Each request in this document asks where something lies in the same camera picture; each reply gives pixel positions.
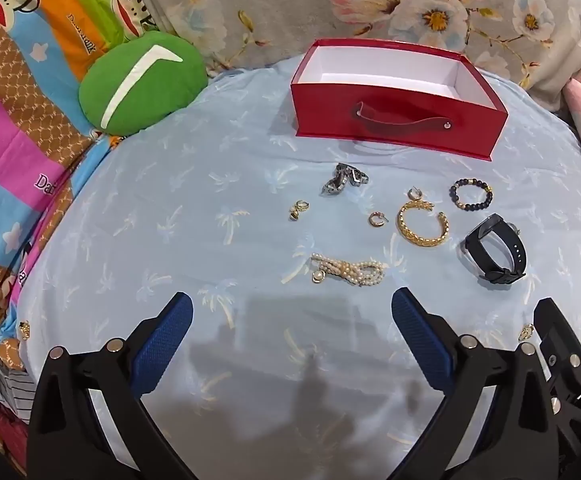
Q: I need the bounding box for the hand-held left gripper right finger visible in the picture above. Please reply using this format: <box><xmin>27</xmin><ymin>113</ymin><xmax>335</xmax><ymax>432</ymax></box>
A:
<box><xmin>391</xmin><ymin>287</ymin><xmax>564</xmax><ymax>480</ymax></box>

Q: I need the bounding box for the black smartwatch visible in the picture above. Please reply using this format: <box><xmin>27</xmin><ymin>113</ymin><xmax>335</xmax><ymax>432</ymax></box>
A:
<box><xmin>463</xmin><ymin>213</ymin><xmax>527</xmax><ymax>285</ymax></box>

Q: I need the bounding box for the red cardboard box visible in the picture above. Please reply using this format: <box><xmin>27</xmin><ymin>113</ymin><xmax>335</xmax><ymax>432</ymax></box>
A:
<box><xmin>290</xmin><ymin>38</ymin><xmax>509</xmax><ymax>162</ymax></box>

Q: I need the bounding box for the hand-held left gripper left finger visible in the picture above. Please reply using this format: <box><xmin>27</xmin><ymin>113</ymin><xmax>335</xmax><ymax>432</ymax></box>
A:
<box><xmin>26</xmin><ymin>292</ymin><xmax>194</xmax><ymax>480</ymax></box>

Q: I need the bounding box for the grey floral blanket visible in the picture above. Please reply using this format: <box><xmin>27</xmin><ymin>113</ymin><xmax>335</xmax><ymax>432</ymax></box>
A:
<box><xmin>125</xmin><ymin>0</ymin><xmax>581</xmax><ymax>111</ymax></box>

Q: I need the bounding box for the green round cushion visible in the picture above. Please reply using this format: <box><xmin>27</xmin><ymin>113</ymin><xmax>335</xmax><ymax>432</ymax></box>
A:
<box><xmin>79</xmin><ymin>30</ymin><xmax>208</xmax><ymax>136</ymax></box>

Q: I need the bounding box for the cartoon monkey printed blanket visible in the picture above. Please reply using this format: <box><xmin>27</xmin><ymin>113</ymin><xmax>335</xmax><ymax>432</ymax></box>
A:
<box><xmin>0</xmin><ymin>0</ymin><xmax>161</xmax><ymax>461</ymax></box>

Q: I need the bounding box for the pearl bead bracelet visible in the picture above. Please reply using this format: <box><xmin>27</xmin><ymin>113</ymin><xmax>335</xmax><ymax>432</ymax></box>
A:
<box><xmin>310</xmin><ymin>253</ymin><xmax>388</xmax><ymax>288</ymax></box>

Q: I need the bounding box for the striped cloth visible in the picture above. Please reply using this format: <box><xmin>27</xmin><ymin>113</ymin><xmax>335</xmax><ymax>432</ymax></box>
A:
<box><xmin>0</xmin><ymin>367</ymin><xmax>38</xmax><ymax>423</ymax></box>

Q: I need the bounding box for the black bead bracelet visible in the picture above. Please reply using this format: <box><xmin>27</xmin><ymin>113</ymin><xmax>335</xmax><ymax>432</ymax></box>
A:
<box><xmin>449</xmin><ymin>178</ymin><xmax>494</xmax><ymax>211</ymax></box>

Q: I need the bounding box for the gold twisted cuff bracelet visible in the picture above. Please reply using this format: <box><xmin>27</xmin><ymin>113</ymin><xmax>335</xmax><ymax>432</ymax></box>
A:
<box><xmin>397</xmin><ymin>200</ymin><xmax>450</xmax><ymax>247</ymax></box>

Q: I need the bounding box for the light blue palm-print cloth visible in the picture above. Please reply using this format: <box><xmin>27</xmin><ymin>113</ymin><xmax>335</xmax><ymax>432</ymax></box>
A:
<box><xmin>10</xmin><ymin>52</ymin><xmax>581</xmax><ymax>480</ymax></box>

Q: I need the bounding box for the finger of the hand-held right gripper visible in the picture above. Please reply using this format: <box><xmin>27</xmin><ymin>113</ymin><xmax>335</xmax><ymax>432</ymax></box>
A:
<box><xmin>533</xmin><ymin>297</ymin><xmax>581</xmax><ymax>461</ymax></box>

